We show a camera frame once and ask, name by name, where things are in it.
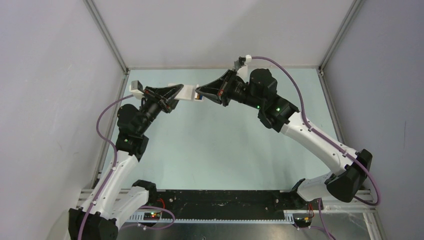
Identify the right controller board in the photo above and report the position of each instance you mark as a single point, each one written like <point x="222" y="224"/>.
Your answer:
<point x="302" y="220"/>

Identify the left controller board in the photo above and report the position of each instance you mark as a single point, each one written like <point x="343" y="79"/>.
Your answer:
<point x="152" y="216"/>

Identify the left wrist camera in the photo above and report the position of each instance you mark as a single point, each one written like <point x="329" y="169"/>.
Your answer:
<point x="136" y="89"/>

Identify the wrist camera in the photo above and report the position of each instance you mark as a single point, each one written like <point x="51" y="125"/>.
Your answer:
<point x="136" y="89"/>
<point x="241" y="66"/>

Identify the controller board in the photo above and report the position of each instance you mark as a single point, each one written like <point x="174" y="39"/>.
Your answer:
<point x="302" y="220"/>
<point x="152" y="216"/>

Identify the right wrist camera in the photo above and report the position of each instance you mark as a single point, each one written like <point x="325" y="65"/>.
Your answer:
<point x="241" y="66"/>

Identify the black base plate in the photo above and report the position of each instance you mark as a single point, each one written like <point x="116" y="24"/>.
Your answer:
<point x="227" y="205"/>

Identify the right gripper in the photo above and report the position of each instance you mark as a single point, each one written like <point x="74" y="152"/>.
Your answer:
<point x="222" y="86"/>

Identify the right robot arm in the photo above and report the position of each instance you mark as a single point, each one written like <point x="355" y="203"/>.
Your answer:
<point x="347" y="166"/>

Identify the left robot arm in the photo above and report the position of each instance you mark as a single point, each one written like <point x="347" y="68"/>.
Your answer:
<point x="101" y="215"/>

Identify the white remote control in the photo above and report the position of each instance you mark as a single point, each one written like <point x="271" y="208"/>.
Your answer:
<point x="188" y="93"/>

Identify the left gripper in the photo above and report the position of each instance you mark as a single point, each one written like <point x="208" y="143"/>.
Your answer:
<point x="160" y="95"/>

